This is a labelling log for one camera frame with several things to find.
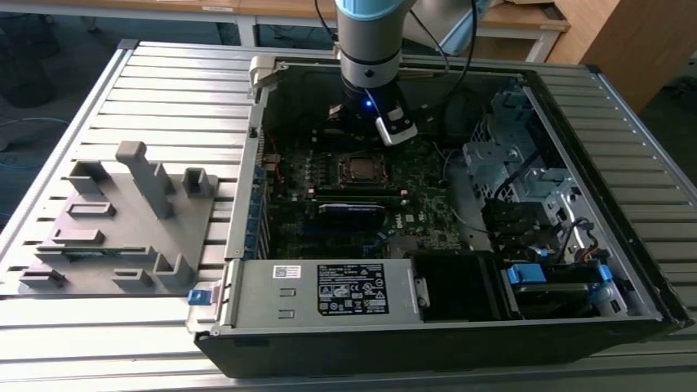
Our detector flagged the silver green CPU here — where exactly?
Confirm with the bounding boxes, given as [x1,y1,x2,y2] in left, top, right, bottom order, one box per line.
[348,157,380,180]

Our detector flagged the CPU socket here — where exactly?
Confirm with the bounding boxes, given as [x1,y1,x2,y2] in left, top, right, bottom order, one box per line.
[336,153,394,189]

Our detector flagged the black RAM slot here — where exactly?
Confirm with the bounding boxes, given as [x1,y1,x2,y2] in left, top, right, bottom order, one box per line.
[313,186,408,196]
[313,194,409,204]

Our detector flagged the silver metal drive cage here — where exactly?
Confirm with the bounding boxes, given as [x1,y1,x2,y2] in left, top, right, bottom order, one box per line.
[461,91,589,251]

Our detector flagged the black graphics card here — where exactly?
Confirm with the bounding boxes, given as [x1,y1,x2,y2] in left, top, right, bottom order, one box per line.
[317,203,386,230]

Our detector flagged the green motherboard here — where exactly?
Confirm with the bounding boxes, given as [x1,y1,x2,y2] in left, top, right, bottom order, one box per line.
[260,122,480,261]

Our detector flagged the chipset heat sink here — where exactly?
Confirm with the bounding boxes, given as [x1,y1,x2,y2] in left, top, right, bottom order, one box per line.
[386,235,421,257]

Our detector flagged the black connector bundle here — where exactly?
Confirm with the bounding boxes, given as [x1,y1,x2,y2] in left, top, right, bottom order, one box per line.
[481,198,557,256]

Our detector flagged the grey parts rack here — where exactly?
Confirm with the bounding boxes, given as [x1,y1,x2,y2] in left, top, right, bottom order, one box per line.
[17,140,220,296]

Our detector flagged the blue disk carrier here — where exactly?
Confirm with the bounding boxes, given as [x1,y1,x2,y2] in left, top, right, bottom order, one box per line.
[504,262,616,322]

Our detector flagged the wooden cabinet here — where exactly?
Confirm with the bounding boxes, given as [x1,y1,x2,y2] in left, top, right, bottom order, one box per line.
[546,0,697,114]

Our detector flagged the silver power supply box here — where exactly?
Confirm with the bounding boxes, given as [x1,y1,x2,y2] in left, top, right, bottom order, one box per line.
[217,257,432,328]

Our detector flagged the green RAM stick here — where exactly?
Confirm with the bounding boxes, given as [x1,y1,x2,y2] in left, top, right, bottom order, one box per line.
[60,247,123,259]

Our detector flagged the black PC case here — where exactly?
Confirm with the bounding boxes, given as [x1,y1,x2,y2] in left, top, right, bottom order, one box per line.
[193,55,696,380]

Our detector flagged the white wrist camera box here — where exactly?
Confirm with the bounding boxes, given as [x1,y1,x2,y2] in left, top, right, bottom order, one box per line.
[373,106,420,147]

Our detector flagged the beige case handle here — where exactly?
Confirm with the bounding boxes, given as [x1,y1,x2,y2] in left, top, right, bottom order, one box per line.
[248,56,289,100]

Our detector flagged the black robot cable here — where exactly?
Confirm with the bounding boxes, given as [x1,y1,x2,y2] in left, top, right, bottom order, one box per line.
[405,0,480,123]

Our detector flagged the black drive cable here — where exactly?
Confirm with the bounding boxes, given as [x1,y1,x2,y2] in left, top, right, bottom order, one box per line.
[492,149,544,205]

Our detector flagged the wooden desk white frame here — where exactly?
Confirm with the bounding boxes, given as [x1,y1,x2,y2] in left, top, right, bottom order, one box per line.
[0,0,257,47]
[238,0,572,63]

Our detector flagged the coloured wire bundle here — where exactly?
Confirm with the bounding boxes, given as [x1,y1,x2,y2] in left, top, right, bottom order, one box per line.
[574,238,604,265]

